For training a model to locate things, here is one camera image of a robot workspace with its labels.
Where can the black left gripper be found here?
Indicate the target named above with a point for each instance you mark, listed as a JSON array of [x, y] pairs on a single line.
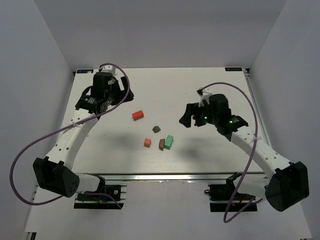
[[124, 91]]

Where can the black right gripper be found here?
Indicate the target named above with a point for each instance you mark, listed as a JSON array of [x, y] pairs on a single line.
[[195, 115]]

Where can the green rectangular wood block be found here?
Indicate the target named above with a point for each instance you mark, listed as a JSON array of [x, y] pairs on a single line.
[[168, 142]]

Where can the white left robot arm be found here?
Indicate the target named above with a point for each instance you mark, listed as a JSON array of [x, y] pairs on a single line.
[[54, 171]]

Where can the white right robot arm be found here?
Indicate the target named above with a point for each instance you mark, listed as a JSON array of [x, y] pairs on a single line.
[[285, 183]]

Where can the olive roof wood block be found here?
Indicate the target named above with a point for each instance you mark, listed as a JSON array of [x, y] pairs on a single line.
[[156, 129]]

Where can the brown wood block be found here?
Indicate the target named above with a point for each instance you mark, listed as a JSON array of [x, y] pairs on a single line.
[[161, 143]]

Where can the salmon cube wood block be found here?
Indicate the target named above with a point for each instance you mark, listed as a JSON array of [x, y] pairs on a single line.
[[147, 142]]

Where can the blue label left corner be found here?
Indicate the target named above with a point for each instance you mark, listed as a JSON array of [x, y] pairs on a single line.
[[84, 71]]

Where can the blue label corner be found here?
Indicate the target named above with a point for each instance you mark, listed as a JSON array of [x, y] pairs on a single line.
[[84, 71], [233, 69]]

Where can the blue label right corner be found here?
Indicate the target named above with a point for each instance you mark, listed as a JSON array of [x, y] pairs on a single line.
[[233, 69]]

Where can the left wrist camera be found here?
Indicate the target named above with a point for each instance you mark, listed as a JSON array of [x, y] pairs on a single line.
[[107, 68]]

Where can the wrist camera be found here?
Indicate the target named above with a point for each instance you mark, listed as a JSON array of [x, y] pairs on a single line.
[[204, 97], [107, 68]]

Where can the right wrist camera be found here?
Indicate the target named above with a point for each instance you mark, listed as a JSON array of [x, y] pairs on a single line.
[[204, 97]]

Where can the aluminium table edge rail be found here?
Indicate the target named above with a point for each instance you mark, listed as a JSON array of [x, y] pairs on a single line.
[[207, 176]]

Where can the right side aluminium rail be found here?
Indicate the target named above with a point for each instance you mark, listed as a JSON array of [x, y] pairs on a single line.
[[264, 133]]

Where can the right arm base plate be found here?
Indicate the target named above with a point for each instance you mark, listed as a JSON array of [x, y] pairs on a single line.
[[219, 196]]

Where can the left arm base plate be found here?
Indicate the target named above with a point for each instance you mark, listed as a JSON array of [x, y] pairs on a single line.
[[112, 197]]

